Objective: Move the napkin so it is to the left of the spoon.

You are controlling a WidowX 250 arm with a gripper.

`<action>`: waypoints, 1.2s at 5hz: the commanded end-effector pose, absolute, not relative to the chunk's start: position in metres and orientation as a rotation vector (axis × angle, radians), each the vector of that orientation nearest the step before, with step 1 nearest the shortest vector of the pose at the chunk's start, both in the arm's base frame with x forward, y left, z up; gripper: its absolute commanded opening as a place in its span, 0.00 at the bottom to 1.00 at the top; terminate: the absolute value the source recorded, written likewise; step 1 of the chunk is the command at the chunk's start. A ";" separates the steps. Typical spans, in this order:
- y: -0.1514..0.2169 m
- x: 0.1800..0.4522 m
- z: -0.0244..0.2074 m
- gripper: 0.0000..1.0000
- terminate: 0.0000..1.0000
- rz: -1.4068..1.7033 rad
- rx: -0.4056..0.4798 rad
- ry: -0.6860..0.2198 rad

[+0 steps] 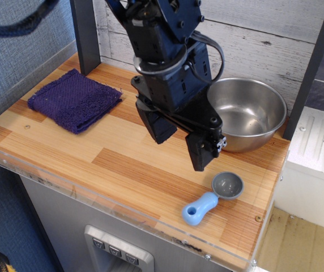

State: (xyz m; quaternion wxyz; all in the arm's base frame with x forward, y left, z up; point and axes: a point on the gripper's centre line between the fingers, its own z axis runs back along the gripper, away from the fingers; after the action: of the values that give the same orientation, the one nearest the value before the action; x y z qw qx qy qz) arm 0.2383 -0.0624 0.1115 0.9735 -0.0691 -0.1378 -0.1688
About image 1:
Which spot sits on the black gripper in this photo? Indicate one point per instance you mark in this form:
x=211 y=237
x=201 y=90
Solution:
x=174 y=95

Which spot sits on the dark grey left post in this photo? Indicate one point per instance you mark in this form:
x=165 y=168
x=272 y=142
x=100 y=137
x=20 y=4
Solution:
x=86 y=35

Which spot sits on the purple towel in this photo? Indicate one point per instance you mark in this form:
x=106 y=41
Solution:
x=74 y=101

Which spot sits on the grey button control panel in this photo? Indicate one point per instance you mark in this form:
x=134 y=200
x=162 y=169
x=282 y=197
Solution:
x=110 y=253

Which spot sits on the dark grey right post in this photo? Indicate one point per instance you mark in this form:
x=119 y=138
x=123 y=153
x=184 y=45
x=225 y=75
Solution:
x=302 y=96

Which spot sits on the clear acrylic table edge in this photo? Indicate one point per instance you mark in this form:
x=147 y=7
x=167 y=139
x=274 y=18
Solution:
x=65 y=209

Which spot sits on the white ridged side cabinet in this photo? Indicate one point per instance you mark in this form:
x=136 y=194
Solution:
x=300 y=191

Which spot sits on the stainless steel bowl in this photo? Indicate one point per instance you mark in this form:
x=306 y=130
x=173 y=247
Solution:
x=251 y=112

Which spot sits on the dark grey post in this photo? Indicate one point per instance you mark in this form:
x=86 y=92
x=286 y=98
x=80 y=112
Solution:
x=86 y=35
x=302 y=96

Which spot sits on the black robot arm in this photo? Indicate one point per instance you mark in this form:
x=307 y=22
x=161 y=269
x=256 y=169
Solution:
x=159 y=30

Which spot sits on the blue handled grey spoon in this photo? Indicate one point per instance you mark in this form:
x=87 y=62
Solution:
x=225 y=185

